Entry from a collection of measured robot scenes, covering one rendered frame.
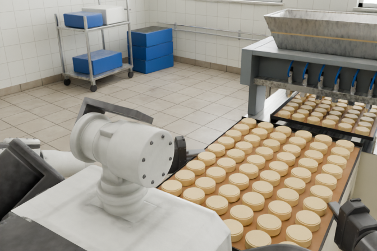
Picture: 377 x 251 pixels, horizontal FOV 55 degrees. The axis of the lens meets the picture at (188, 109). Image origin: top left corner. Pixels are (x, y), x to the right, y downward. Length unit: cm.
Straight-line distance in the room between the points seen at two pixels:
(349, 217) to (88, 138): 57
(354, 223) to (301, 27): 89
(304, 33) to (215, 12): 401
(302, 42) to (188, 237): 122
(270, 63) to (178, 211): 124
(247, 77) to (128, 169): 124
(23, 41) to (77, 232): 468
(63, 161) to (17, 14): 415
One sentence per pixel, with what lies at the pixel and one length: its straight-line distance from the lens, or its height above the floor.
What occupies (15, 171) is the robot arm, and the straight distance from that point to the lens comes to 59.
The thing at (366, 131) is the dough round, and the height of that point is 92.
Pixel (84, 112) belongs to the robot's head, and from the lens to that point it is 46.
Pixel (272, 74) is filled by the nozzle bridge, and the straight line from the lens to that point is 163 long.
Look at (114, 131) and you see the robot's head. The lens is 41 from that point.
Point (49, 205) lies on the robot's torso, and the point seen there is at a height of 124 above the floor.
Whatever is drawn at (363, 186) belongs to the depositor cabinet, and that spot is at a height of 69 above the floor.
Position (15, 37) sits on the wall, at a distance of 501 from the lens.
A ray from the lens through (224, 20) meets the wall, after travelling 539.
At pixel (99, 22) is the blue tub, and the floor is 84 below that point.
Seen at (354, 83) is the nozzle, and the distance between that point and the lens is 152.
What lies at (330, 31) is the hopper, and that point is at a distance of 148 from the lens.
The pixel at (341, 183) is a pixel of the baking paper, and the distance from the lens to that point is 100.
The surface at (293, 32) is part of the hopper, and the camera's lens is 153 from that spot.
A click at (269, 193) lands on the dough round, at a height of 101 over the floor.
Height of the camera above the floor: 151
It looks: 22 degrees down
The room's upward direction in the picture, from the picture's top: straight up
